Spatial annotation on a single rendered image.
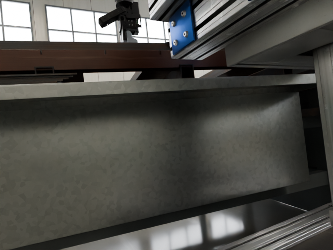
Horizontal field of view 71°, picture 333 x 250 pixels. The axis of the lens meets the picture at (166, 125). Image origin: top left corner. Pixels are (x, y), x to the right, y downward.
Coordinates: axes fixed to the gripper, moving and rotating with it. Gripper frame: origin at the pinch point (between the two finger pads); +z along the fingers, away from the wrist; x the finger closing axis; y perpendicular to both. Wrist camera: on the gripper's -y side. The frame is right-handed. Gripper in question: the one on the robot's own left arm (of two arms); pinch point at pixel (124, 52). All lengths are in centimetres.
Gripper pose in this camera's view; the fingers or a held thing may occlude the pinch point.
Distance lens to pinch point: 97.2
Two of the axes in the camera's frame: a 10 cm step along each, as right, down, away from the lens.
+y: 9.4, -1.0, 3.2
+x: -3.1, 0.6, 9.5
